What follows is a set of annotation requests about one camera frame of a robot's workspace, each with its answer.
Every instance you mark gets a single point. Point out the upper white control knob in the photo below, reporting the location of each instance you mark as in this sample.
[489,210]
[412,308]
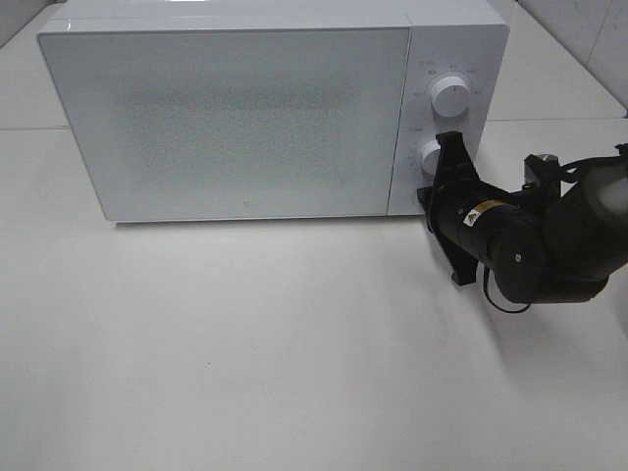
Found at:
[450,95]

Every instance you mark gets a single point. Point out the white microwave oven body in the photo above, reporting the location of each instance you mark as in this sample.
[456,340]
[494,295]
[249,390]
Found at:
[445,37]

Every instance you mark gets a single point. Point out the lower white control knob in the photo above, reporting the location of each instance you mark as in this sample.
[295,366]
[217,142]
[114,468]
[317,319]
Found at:
[427,156]

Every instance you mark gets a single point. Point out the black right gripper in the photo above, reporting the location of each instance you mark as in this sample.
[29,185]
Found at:
[465,234]

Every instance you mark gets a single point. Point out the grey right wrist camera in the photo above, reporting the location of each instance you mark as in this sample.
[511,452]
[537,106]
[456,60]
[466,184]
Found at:
[539,170]

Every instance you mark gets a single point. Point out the white microwave door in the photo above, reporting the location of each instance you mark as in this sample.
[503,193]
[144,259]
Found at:
[184,126]

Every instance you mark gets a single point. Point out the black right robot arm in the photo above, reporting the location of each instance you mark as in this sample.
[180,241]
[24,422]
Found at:
[557,240]

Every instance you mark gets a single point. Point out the white control knob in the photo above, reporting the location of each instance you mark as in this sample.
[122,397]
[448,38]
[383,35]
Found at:
[427,156]
[450,95]

